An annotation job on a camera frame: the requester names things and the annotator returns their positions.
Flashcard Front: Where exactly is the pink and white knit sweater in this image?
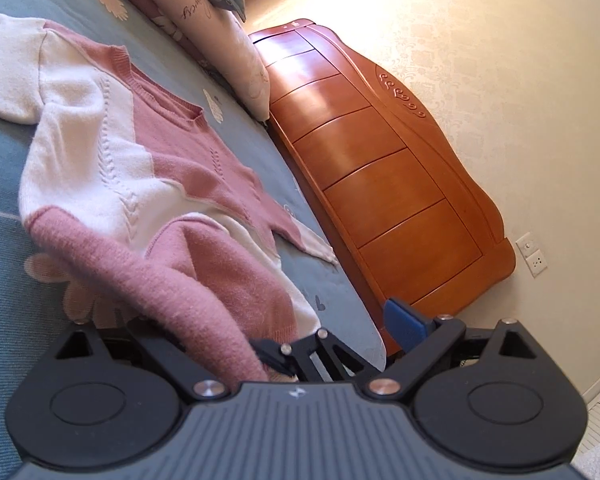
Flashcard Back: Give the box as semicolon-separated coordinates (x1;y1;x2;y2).
0;13;336;386

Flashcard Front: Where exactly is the orange wooden headboard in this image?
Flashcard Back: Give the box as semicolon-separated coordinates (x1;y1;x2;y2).
251;20;516;327

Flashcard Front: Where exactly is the blue floral bed sheet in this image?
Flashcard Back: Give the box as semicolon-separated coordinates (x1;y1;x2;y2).
0;0;386;479

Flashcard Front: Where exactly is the folded pink floral quilt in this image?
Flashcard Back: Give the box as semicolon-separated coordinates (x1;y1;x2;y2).
129;0;271;122

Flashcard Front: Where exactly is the white wall socket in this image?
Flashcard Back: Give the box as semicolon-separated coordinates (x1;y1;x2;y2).
516;232;548;278

